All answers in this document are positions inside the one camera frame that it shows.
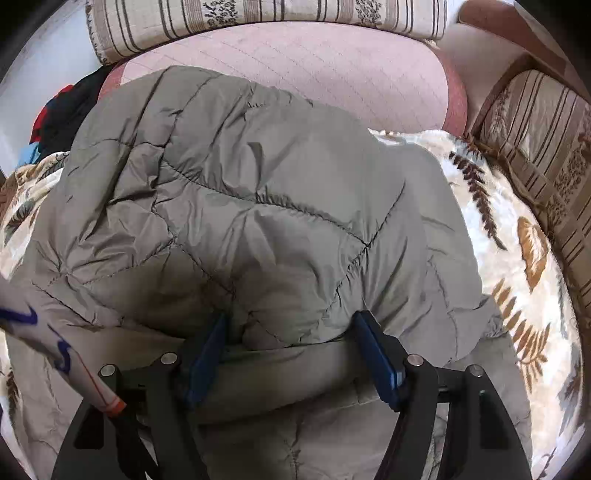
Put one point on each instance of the light blue cloth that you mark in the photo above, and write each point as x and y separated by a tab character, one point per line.
31	153

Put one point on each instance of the striped floral side cushion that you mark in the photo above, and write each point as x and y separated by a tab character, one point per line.
545	152

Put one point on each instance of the black cloth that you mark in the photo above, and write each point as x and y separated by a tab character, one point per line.
78	106

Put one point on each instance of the pink bolster pillow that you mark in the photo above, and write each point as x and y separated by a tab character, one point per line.
323	69

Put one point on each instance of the red cloth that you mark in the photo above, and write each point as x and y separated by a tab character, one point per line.
46	117

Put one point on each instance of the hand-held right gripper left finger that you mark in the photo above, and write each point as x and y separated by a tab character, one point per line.
205	364

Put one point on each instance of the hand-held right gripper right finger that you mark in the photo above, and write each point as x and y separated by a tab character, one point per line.
376	360

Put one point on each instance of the long striped floral cushion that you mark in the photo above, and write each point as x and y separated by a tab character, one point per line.
184	23

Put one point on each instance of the olive quilted hooded jacket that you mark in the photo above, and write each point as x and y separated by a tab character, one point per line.
277	184

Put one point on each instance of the leaf print fleece blanket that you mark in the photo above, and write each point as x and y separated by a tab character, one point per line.
508	258

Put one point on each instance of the brown wooden sofa frame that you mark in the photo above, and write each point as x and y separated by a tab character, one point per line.
508	27

